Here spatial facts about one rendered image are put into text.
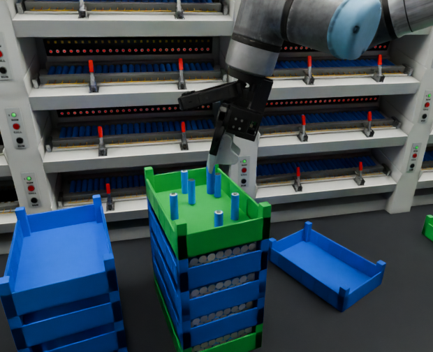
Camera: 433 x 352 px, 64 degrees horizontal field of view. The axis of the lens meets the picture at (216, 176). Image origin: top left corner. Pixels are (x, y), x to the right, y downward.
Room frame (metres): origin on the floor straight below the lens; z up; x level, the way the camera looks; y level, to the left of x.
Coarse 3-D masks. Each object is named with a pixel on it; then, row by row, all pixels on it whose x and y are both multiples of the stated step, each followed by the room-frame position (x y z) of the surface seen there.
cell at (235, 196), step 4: (232, 196) 0.69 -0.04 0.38; (236, 196) 0.68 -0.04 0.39; (232, 200) 0.69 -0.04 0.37; (236, 200) 0.68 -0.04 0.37; (232, 204) 0.69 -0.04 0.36; (236, 204) 0.68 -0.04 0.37; (232, 208) 0.69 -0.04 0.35; (236, 208) 0.68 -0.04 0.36; (232, 212) 0.69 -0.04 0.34; (236, 212) 0.68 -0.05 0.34; (232, 216) 0.69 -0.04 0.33; (236, 216) 0.68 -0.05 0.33
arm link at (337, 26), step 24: (288, 0) 0.58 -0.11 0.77; (312, 0) 0.57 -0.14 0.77; (336, 0) 0.55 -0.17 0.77; (360, 0) 0.54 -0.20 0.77; (288, 24) 0.58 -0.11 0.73; (312, 24) 0.56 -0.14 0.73; (336, 24) 0.54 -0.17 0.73; (360, 24) 0.53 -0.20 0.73; (312, 48) 0.59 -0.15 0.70; (336, 48) 0.55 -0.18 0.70; (360, 48) 0.56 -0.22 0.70
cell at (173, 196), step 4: (172, 196) 0.68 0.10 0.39; (176, 196) 0.69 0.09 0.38; (172, 200) 0.68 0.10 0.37; (176, 200) 0.69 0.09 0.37; (172, 204) 0.68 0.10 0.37; (176, 204) 0.69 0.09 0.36; (172, 208) 0.68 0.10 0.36; (176, 208) 0.69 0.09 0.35; (172, 212) 0.68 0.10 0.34; (176, 212) 0.69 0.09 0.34; (172, 216) 0.68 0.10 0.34; (176, 216) 0.68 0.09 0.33
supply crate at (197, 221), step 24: (144, 168) 0.82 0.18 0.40; (216, 168) 0.87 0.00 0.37; (168, 192) 0.83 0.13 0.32; (240, 192) 0.74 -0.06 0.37; (168, 216) 0.70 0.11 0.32; (192, 216) 0.70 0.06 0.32; (240, 216) 0.70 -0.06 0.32; (264, 216) 0.61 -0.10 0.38; (168, 240) 0.61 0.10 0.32; (192, 240) 0.55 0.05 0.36; (216, 240) 0.57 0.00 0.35; (240, 240) 0.59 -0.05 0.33
